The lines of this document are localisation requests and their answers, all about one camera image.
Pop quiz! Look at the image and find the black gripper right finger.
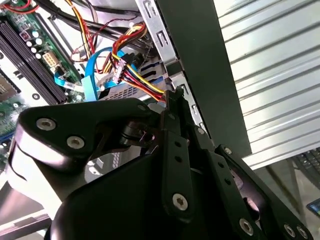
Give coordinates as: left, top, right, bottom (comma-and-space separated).
174, 86, 314, 240

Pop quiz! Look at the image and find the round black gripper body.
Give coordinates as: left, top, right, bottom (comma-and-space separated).
48, 147, 241, 240

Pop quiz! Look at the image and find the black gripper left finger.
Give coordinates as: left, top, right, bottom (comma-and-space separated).
14, 91, 193, 224

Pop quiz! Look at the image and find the red yellow power wire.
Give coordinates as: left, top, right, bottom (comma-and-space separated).
109, 21, 176, 104

